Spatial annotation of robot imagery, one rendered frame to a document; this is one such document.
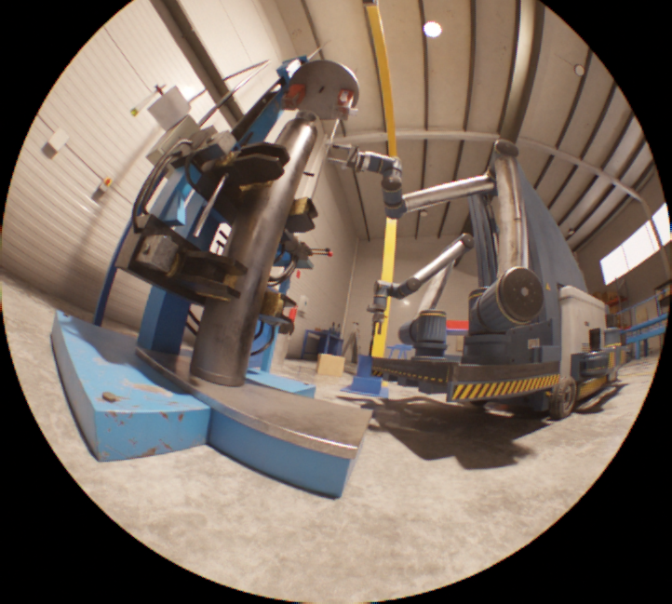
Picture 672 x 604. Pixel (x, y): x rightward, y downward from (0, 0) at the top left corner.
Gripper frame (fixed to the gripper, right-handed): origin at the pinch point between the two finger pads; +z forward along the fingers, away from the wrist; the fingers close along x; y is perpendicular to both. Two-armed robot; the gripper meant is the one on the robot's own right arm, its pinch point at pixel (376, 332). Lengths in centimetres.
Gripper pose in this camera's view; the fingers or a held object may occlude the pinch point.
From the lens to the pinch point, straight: 163.2
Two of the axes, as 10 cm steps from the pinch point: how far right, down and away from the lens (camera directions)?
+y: 9.7, 2.1, 0.8
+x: -1.5, 3.4, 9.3
